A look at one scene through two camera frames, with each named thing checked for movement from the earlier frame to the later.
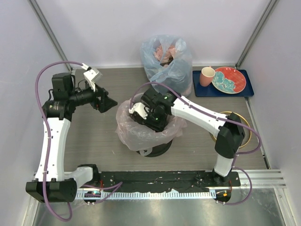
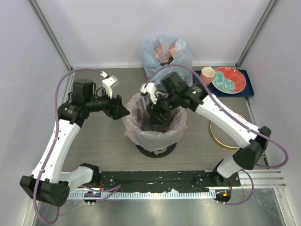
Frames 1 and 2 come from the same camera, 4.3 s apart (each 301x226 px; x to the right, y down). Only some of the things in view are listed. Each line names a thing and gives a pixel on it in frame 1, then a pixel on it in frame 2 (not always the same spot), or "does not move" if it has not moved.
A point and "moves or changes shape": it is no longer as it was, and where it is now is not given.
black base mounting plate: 185,181 does not move
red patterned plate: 229,80 does not move
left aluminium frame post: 37,10 does not move
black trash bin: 159,150 to 146,125
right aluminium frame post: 256,32 does not move
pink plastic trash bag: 138,137 moves or changes shape
